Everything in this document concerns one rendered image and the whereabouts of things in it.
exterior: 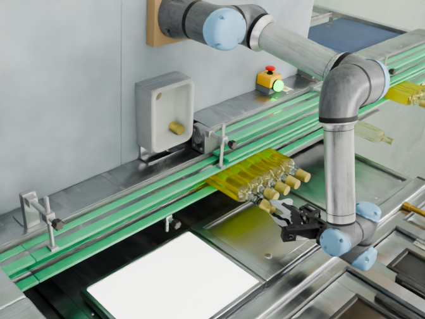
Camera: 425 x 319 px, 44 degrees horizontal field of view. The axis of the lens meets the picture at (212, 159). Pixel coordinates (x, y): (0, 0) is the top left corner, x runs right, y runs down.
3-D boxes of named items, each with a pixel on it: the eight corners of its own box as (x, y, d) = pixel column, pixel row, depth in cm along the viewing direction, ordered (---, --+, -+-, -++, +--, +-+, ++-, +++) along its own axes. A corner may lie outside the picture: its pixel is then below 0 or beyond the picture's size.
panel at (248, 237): (80, 296, 151) (154, 371, 131) (78, 288, 149) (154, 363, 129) (276, 183, 207) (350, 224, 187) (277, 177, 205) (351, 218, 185)
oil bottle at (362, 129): (338, 127, 248) (388, 149, 232) (341, 116, 245) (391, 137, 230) (344, 125, 252) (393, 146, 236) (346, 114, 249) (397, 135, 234)
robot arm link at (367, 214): (369, 220, 138) (358, 254, 142) (388, 208, 146) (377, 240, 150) (343, 207, 142) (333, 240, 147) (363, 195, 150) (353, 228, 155)
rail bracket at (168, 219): (147, 221, 176) (172, 241, 168) (147, 205, 172) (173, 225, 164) (156, 217, 178) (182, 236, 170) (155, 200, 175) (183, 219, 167)
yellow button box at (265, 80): (255, 88, 210) (269, 95, 206) (256, 71, 206) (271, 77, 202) (265, 84, 214) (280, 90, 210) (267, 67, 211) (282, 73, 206)
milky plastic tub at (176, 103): (136, 145, 175) (153, 155, 170) (135, 82, 163) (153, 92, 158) (176, 130, 186) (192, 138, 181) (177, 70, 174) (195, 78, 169)
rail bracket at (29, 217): (13, 222, 148) (55, 262, 135) (4, 172, 139) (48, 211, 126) (29, 215, 151) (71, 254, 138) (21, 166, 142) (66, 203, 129)
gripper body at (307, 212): (302, 220, 170) (333, 238, 163) (286, 231, 164) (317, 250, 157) (305, 200, 166) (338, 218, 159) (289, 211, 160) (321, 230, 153)
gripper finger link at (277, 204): (279, 195, 171) (300, 211, 166) (267, 202, 167) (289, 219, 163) (281, 188, 169) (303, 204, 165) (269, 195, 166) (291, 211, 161)
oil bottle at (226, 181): (198, 178, 186) (243, 206, 173) (198, 165, 183) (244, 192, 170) (209, 173, 189) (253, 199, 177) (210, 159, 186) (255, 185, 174)
